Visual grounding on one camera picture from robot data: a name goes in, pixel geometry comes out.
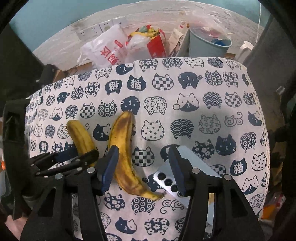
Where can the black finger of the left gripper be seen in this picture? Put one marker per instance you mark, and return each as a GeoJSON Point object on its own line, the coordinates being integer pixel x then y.
{"type": "Point", "coordinates": [51, 159]}
{"type": "Point", "coordinates": [79, 162]}

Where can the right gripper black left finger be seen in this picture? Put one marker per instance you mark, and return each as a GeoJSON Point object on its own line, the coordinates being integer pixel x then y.
{"type": "Point", "coordinates": [105, 168]}

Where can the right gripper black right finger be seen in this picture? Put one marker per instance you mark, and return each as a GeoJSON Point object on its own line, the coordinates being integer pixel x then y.
{"type": "Point", "coordinates": [181, 169]}

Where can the spotted banana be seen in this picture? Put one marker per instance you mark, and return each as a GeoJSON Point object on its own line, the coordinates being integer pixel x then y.
{"type": "Point", "coordinates": [80, 137]}
{"type": "Point", "coordinates": [124, 174]}

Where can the silver smartphone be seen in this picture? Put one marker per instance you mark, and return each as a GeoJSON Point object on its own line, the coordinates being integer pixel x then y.
{"type": "Point", "coordinates": [202, 174]}

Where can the cat pattern tablecloth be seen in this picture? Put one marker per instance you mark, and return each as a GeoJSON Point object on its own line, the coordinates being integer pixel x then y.
{"type": "Point", "coordinates": [206, 104]}

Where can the black speaker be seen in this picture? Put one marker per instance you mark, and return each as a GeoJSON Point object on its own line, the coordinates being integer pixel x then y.
{"type": "Point", "coordinates": [48, 74]}

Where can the cardboard box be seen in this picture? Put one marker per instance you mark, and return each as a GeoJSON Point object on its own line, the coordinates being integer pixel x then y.
{"type": "Point", "coordinates": [59, 75]}

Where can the white plastic shopping bag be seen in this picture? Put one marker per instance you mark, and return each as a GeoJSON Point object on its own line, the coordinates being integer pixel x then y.
{"type": "Point", "coordinates": [106, 50]}

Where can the white paper box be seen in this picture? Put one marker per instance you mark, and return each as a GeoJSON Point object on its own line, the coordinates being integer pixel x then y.
{"type": "Point", "coordinates": [178, 42]}

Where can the blue-grey waste bin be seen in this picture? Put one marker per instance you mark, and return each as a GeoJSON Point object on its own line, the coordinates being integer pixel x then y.
{"type": "Point", "coordinates": [206, 43]}

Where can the red bag with items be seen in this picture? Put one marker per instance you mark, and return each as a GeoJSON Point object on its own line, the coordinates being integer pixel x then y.
{"type": "Point", "coordinates": [146, 42]}

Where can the white wall socket strip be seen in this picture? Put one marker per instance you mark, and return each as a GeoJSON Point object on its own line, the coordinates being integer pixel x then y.
{"type": "Point", "coordinates": [97, 29]}

